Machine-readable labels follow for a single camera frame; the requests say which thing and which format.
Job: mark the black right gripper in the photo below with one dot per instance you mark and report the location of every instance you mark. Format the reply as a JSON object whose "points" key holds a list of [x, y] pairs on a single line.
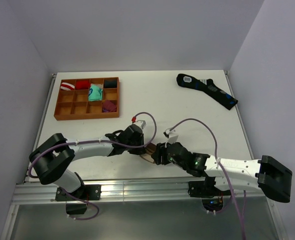
{"points": [[161, 150]]}

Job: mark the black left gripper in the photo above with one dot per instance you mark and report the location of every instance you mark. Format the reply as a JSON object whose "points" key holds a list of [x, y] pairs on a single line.
{"points": [[138, 151]]}

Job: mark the brown striped sock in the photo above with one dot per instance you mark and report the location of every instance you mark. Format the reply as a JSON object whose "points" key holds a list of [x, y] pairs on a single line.
{"points": [[149, 150]]}

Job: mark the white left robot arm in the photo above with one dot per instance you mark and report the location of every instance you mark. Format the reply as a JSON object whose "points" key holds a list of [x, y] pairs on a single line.
{"points": [[55, 155]]}

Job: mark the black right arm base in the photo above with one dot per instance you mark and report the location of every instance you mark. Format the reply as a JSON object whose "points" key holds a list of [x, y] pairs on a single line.
{"points": [[214, 201]]}

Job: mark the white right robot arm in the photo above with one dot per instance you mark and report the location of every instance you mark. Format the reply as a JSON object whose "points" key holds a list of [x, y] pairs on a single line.
{"points": [[265, 175]]}

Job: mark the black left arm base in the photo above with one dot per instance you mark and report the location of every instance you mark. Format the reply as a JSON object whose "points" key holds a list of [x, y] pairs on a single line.
{"points": [[77, 203]]}

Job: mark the purple sock roll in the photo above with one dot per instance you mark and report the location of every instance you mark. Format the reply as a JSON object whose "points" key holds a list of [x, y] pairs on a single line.
{"points": [[109, 107]]}

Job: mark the teal sock roll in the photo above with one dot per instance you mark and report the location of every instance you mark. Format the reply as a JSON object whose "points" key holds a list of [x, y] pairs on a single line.
{"points": [[95, 93]]}

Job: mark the dark green sock roll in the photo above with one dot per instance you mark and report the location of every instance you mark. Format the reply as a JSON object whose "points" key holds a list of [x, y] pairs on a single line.
{"points": [[110, 83]]}

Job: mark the red white striped sock roll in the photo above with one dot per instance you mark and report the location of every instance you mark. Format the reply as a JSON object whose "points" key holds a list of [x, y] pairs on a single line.
{"points": [[65, 86]]}

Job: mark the black blue sock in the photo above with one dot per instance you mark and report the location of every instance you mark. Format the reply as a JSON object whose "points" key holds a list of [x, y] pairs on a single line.
{"points": [[208, 87]]}

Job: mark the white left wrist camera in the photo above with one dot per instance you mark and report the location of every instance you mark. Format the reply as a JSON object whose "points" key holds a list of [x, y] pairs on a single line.
{"points": [[139, 123]]}

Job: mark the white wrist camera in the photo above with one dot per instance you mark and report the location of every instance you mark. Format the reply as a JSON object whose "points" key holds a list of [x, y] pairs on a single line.
{"points": [[139, 123], [171, 136]]}

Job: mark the aluminium mounting rail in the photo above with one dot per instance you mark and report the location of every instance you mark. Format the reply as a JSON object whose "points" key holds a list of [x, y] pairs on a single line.
{"points": [[129, 190]]}

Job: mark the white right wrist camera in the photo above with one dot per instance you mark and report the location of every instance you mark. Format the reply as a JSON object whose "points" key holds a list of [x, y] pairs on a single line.
{"points": [[171, 136]]}

